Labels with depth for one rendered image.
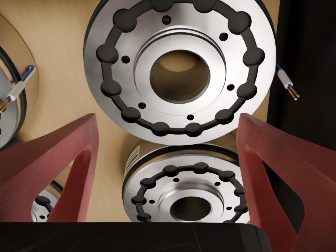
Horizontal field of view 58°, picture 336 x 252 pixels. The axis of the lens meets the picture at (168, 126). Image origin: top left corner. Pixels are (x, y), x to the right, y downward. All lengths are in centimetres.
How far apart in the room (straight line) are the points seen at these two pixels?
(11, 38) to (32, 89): 3
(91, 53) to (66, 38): 4
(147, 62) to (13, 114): 9
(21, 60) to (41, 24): 2
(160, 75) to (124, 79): 3
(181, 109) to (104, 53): 5
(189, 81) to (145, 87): 3
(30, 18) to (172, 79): 9
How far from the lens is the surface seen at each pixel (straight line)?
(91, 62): 16
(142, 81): 16
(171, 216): 23
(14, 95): 18
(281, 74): 17
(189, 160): 20
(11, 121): 20
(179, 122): 18
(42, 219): 27
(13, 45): 20
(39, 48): 21
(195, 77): 18
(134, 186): 22
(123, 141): 23
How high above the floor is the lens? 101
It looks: 53 degrees down
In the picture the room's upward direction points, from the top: 179 degrees counter-clockwise
